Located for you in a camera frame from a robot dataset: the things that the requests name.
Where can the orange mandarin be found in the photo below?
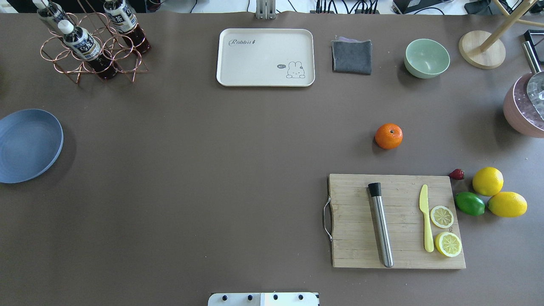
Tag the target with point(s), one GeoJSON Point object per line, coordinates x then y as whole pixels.
{"type": "Point", "coordinates": [389, 136]}

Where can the blue plate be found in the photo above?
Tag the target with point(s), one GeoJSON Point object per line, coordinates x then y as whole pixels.
{"type": "Point", "coordinates": [30, 142]}

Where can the cream rabbit tray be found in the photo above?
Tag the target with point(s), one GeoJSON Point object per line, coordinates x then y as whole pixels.
{"type": "Point", "coordinates": [265, 57]}

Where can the steel muddler black tip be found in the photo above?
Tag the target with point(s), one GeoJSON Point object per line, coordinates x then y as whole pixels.
{"type": "Point", "coordinates": [381, 223]}

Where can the bamboo cutting board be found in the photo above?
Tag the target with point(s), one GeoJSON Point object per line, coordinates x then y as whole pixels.
{"type": "Point", "coordinates": [354, 231]}

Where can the grey folded cloth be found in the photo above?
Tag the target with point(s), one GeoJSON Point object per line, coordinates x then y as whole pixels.
{"type": "Point", "coordinates": [351, 56]}

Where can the green bowl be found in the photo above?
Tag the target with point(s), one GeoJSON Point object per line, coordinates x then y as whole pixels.
{"type": "Point", "coordinates": [425, 58]}

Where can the yellow plastic knife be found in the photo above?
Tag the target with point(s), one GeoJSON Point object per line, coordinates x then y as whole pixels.
{"type": "Point", "coordinates": [424, 208]}

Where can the lemon slice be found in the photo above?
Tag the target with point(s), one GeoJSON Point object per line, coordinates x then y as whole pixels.
{"type": "Point", "coordinates": [442, 217]}

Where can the red strawberry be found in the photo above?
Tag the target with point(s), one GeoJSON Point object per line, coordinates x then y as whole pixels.
{"type": "Point", "coordinates": [457, 174]}

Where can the lemon half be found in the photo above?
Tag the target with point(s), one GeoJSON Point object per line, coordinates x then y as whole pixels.
{"type": "Point", "coordinates": [448, 244]}

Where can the tea bottle lower middle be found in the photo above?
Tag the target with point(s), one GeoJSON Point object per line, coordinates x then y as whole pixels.
{"type": "Point", "coordinates": [126, 24]}

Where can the tea bottle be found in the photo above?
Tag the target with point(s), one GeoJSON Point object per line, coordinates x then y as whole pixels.
{"type": "Point", "coordinates": [83, 44]}
{"type": "Point", "coordinates": [126, 24]}
{"type": "Point", "coordinates": [50, 13]}

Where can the green lime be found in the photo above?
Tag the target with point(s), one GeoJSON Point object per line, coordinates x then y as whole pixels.
{"type": "Point", "coordinates": [469, 203]}

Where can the tea bottle top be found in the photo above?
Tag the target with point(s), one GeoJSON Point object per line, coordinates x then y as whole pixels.
{"type": "Point", "coordinates": [83, 44]}

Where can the yellow lemon near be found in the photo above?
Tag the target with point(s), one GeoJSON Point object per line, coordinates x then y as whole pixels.
{"type": "Point", "coordinates": [488, 181]}

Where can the yellow lemon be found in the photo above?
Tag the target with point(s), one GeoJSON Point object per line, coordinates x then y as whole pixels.
{"type": "Point", "coordinates": [488, 181]}
{"type": "Point", "coordinates": [507, 204]}

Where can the wooden stand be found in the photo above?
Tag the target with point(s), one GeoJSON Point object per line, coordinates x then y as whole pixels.
{"type": "Point", "coordinates": [485, 50]}

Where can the yellow lemon far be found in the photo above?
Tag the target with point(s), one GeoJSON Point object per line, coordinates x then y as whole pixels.
{"type": "Point", "coordinates": [507, 204]}

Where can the pink bowl with ice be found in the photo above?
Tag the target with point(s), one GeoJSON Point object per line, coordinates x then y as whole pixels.
{"type": "Point", "coordinates": [520, 112]}

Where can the tea bottle lower outer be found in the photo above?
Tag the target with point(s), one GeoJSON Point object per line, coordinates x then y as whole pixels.
{"type": "Point", "coordinates": [50, 13]}

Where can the steel ice scoop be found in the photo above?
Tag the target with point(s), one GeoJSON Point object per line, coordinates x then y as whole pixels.
{"type": "Point", "coordinates": [535, 85]}

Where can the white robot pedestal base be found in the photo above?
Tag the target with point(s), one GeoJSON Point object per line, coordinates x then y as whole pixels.
{"type": "Point", "coordinates": [265, 299]}

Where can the copper wire bottle rack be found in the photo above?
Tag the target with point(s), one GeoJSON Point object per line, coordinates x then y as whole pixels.
{"type": "Point", "coordinates": [100, 43]}

